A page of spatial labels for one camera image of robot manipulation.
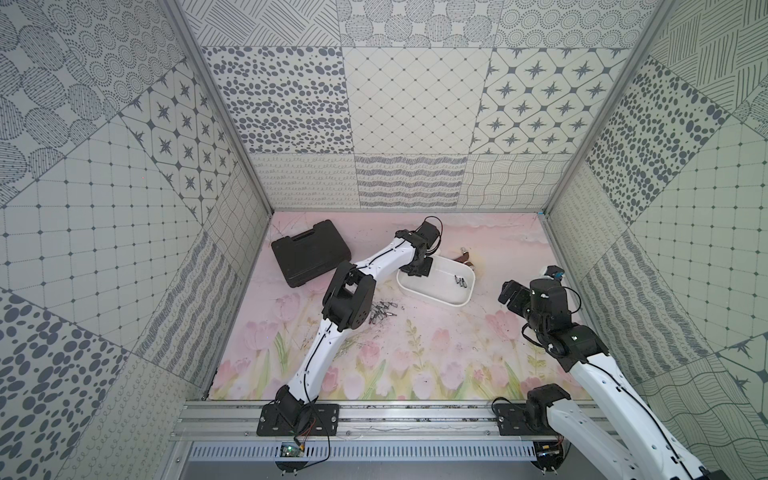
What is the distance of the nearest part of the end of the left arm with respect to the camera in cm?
77

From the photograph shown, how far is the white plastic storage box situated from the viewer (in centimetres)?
93

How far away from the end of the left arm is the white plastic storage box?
18 mm
